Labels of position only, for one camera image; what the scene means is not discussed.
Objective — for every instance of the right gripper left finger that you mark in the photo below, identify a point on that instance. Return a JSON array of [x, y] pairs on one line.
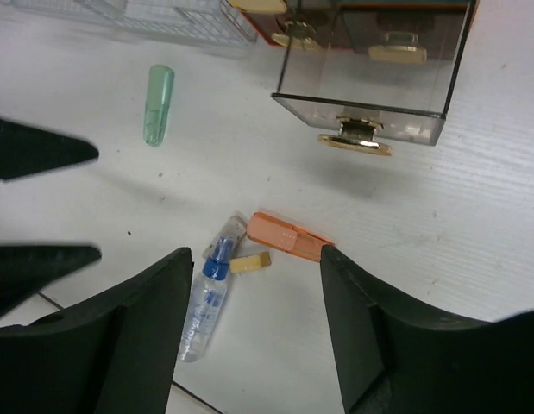
[[114, 352]]

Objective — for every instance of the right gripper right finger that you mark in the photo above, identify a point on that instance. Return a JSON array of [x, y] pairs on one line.
[[396, 354]]

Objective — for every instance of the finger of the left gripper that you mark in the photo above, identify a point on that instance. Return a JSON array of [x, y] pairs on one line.
[[26, 269], [26, 151]]

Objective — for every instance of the clear blue glue bottle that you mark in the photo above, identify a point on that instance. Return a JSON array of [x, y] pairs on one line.
[[209, 289]]

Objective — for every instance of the green eraser stick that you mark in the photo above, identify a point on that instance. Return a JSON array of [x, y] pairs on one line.
[[157, 106]]

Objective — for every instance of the clear smoked drawer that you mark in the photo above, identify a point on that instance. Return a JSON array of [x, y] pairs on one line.
[[363, 102]]

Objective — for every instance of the grey white eraser block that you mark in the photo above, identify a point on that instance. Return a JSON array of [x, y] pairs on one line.
[[235, 228]]

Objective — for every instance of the orange marker pen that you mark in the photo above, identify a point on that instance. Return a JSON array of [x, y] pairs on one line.
[[286, 237]]

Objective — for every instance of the teal drawer box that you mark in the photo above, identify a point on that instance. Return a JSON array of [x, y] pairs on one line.
[[435, 26]]

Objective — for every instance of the white wire mesh organizer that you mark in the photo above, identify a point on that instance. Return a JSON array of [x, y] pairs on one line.
[[214, 23]]

